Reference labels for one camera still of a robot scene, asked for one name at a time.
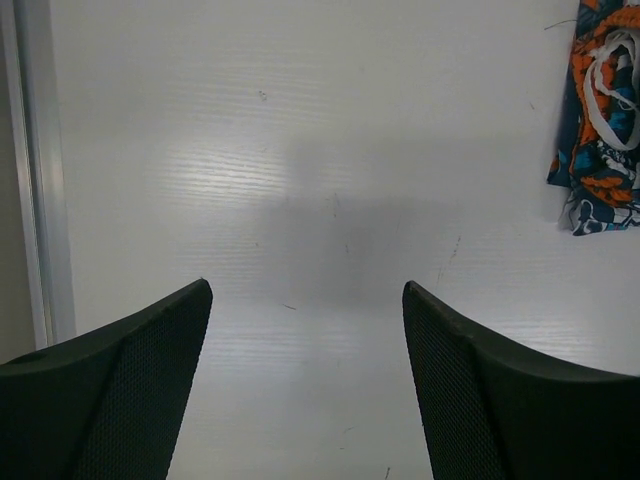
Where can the colourful patterned shorts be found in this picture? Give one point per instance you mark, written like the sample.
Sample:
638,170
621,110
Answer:
597,145

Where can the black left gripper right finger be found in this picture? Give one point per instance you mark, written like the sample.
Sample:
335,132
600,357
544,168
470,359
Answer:
492,408

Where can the aluminium table edge rail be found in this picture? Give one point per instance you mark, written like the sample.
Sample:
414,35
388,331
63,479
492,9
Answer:
28,54

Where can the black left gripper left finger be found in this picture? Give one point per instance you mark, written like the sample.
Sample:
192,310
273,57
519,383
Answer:
108,404

